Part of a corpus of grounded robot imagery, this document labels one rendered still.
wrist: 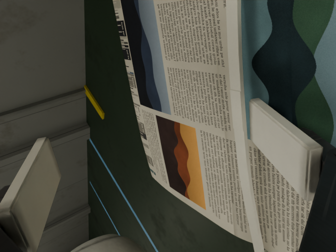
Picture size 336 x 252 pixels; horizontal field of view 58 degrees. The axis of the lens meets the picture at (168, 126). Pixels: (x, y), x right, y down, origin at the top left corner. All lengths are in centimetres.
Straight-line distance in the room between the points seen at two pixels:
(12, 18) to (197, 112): 309
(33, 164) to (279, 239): 19
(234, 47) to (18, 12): 313
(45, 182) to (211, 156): 15
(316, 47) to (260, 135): 6
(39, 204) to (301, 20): 16
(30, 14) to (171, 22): 309
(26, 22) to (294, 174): 327
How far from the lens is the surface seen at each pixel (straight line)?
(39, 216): 17
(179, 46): 26
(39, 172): 18
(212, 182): 29
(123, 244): 45
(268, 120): 18
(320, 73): 18
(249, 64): 21
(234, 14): 19
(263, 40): 20
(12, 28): 336
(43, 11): 335
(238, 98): 20
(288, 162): 17
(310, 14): 18
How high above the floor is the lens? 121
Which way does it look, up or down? 28 degrees down
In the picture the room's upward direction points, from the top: 113 degrees counter-clockwise
